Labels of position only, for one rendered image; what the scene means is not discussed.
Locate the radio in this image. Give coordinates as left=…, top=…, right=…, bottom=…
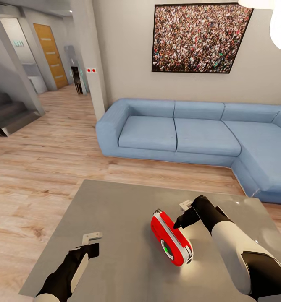
left=151, top=210, right=192, bottom=267

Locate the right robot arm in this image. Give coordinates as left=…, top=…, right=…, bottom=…
left=173, top=195, right=281, bottom=302

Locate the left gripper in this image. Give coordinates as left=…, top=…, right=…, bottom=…
left=84, top=243, right=99, bottom=259

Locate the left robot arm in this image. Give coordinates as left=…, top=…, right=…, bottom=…
left=32, top=232, right=103, bottom=302

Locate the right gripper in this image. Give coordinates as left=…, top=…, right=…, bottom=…
left=173, top=209, right=200, bottom=229

